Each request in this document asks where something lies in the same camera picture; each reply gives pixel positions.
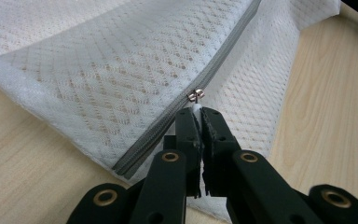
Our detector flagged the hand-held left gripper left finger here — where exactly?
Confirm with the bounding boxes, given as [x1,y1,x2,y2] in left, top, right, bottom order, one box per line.
[164,106,203,199]

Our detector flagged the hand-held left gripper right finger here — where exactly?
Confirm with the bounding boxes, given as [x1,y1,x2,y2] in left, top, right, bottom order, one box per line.
[200,106,241,198]

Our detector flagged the white mesh laundry bag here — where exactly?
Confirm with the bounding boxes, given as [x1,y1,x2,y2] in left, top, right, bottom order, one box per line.
[0,0,343,223]

